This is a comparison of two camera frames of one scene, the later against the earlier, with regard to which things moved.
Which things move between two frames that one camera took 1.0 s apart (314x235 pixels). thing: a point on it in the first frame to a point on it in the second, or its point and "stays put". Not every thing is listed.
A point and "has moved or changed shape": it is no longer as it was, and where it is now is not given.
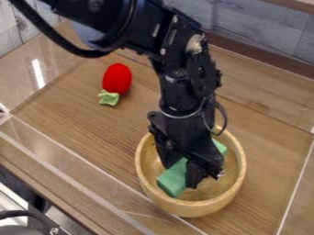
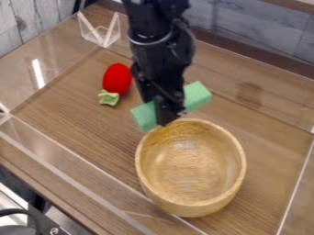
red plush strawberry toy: (116, 82) stays put
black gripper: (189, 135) to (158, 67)
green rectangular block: (171, 178) has moved or changed shape
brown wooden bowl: (213, 195) stays put
